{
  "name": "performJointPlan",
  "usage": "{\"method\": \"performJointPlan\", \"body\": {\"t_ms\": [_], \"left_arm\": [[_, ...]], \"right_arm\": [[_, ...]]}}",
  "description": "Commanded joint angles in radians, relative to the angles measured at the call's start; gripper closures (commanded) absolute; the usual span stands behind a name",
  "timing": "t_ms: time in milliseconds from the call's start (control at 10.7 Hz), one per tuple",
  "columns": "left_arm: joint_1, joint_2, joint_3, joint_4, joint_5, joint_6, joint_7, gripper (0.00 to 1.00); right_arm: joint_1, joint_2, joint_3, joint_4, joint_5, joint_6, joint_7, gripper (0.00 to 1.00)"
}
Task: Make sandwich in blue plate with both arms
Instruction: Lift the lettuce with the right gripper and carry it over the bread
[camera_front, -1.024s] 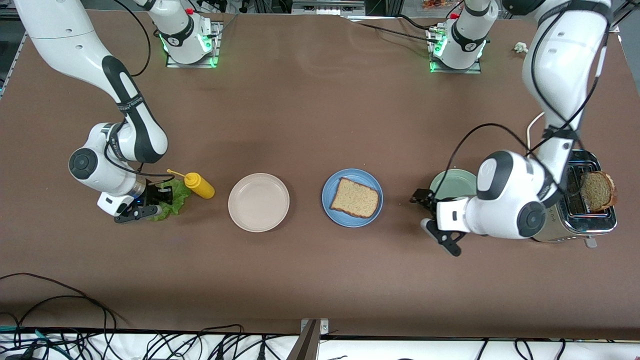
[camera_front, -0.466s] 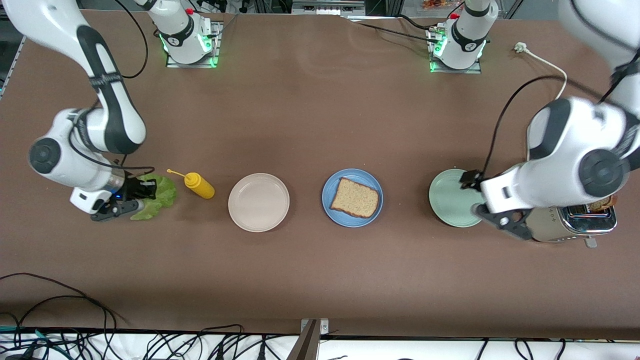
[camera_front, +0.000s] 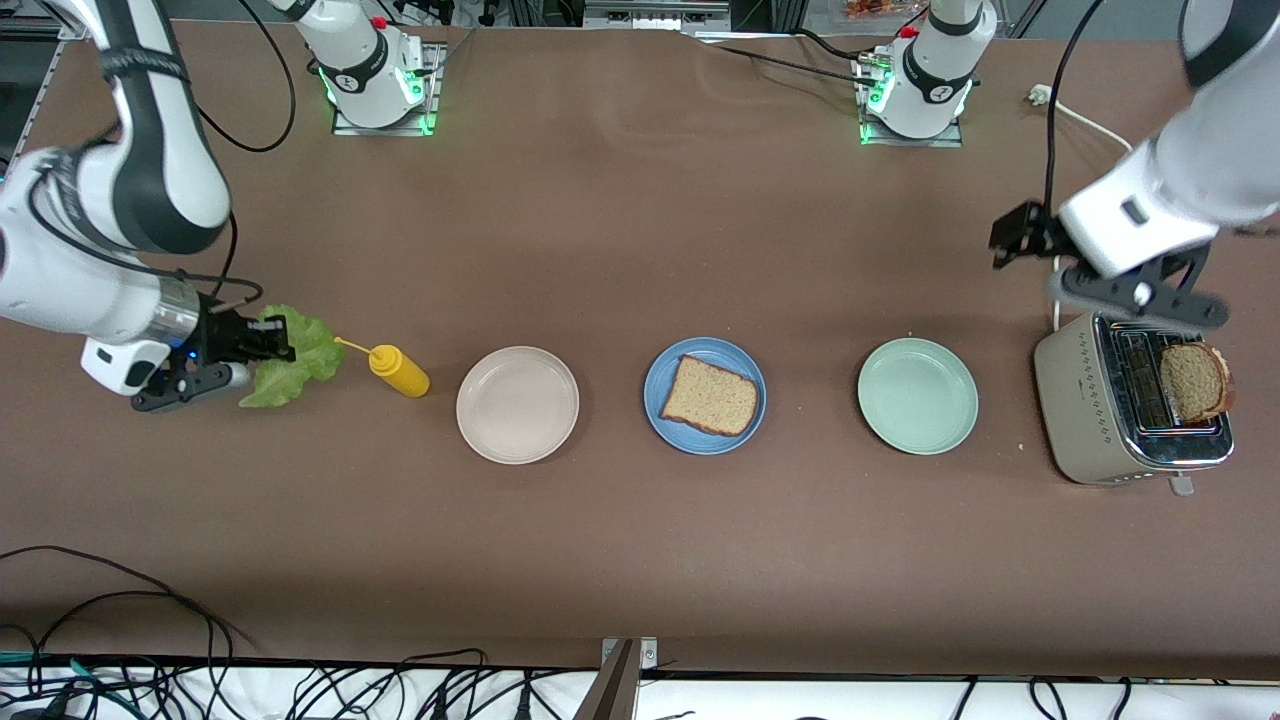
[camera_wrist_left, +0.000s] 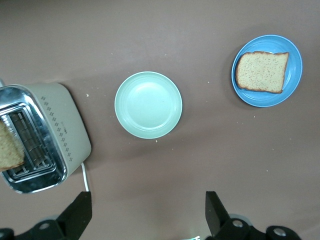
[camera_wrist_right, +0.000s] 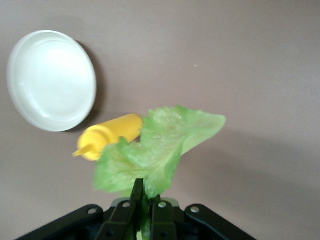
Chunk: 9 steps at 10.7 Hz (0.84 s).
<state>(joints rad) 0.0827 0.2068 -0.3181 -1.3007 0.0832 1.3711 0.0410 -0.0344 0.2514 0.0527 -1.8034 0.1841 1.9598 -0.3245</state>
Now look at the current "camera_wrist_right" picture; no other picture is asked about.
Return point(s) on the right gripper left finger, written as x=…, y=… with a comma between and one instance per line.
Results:
x=120, y=220

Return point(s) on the green lettuce leaf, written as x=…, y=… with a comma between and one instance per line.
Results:
x=162, y=145

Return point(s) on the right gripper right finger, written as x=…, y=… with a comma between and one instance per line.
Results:
x=165, y=220

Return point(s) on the beige plate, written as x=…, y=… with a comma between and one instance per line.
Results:
x=52, y=80

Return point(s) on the yellow squeeze bottle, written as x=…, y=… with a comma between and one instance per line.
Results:
x=112, y=132

